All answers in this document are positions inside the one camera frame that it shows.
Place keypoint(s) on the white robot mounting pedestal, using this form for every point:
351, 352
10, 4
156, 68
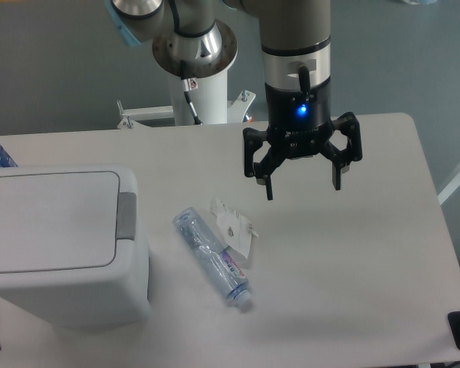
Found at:
205, 98

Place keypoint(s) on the white trash can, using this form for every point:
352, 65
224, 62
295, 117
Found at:
73, 250

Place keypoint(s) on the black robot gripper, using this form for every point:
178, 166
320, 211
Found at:
296, 115

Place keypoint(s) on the clear plastic water bottle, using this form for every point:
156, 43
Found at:
219, 266

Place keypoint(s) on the crumpled white paper wrapper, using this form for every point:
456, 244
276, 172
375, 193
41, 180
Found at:
236, 229

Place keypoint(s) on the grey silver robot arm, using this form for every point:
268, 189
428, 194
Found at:
196, 50

